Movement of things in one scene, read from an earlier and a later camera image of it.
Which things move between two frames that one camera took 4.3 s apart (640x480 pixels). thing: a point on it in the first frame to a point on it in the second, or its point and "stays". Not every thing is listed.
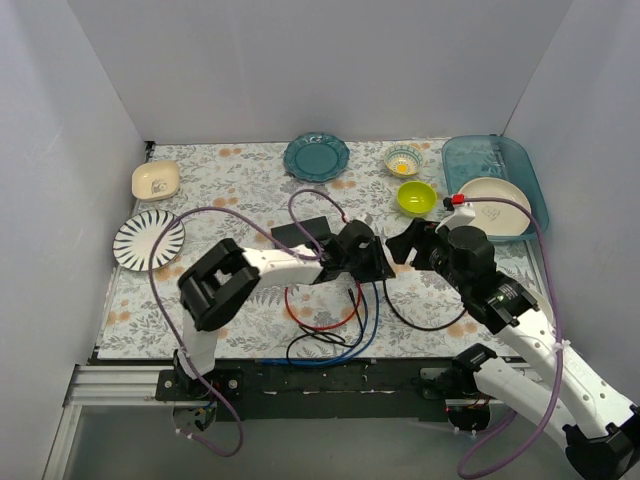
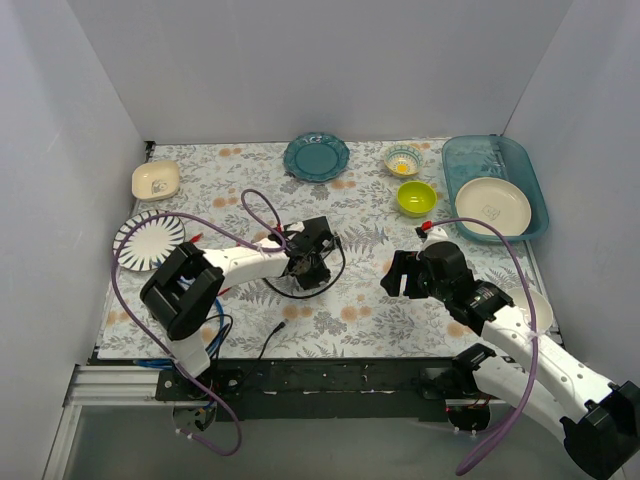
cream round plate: (496, 218) stays
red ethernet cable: (323, 328) to (195, 238)
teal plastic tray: (468, 157) stays
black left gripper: (377, 259) to (320, 255)
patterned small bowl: (403, 159) stays
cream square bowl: (153, 181) stays
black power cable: (419, 327) to (284, 293)
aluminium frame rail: (96, 385) stays
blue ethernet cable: (350, 350) to (159, 364)
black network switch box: (292, 236) stays
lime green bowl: (416, 198) stays
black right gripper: (420, 248) to (407, 273)
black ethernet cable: (328, 337) to (281, 325)
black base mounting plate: (325, 390) stays
